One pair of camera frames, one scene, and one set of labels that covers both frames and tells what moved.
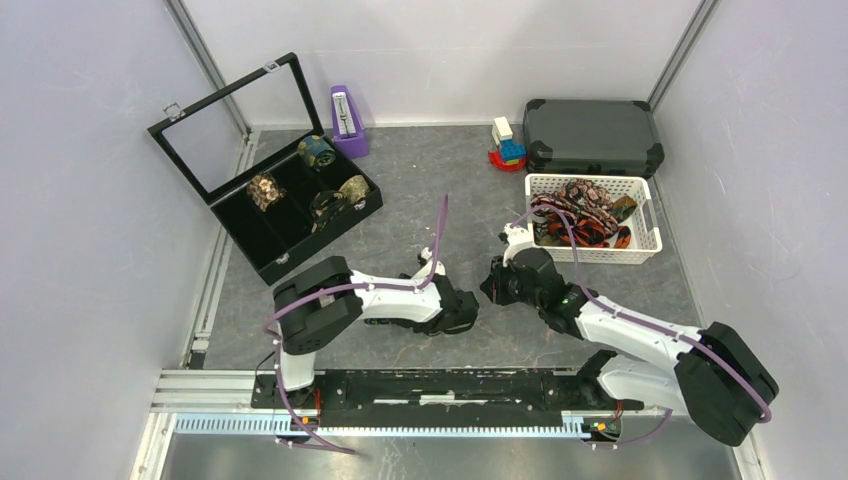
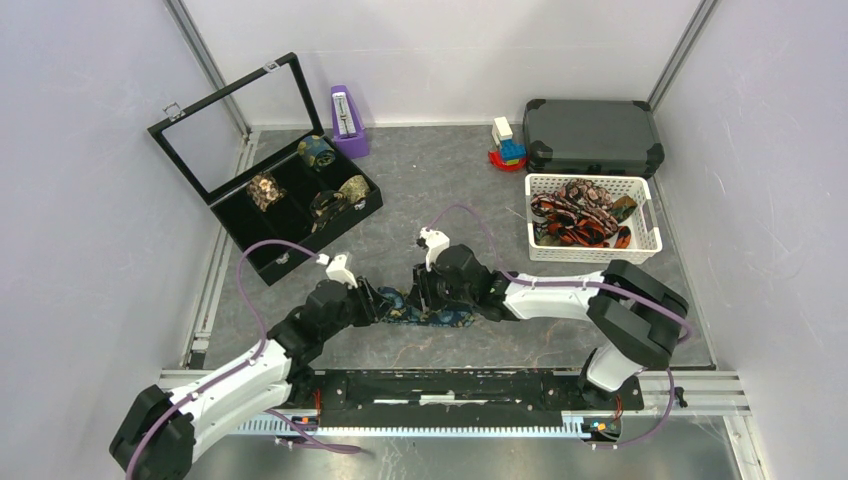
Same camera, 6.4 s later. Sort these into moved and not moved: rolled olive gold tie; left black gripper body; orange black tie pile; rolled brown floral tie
Moved: left black gripper body
Not moved: orange black tie pile; rolled brown floral tie; rolled olive gold tie
